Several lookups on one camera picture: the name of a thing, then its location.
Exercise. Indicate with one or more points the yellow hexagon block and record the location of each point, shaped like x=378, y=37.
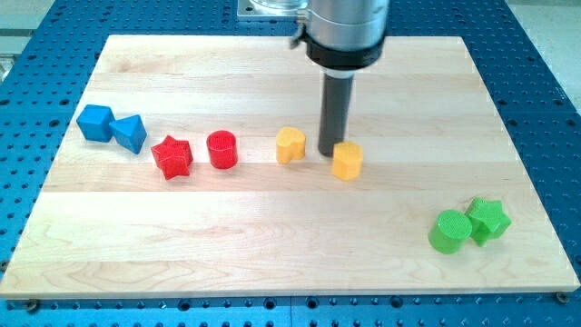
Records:
x=347, y=160

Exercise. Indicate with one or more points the yellow heart block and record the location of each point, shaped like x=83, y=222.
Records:
x=290, y=144

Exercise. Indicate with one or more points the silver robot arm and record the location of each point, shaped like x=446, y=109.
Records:
x=342, y=36

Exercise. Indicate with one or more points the green star block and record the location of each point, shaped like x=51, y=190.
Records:
x=488, y=219

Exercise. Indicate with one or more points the left board clamp screw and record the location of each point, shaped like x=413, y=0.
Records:
x=31, y=305

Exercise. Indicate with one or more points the blue triangle block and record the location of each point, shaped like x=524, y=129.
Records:
x=129, y=132

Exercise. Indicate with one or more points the right board clamp screw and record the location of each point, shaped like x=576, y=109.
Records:
x=562, y=297

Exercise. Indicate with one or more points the board clamp screw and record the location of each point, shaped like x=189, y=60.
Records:
x=562, y=297
x=31, y=305

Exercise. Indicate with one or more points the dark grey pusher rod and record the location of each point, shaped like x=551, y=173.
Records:
x=335, y=102

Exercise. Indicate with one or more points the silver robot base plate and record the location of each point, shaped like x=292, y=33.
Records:
x=261, y=10

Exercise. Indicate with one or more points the red cylinder block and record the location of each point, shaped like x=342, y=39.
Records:
x=222, y=149

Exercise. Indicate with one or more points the blue cube block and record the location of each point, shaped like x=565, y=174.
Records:
x=94, y=122

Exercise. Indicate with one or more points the green cylinder block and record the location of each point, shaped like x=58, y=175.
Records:
x=450, y=231

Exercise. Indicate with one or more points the red star block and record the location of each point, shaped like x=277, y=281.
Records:
x=173, y=157

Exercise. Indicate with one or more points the light wooden board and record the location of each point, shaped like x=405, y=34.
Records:
x=107, y=224

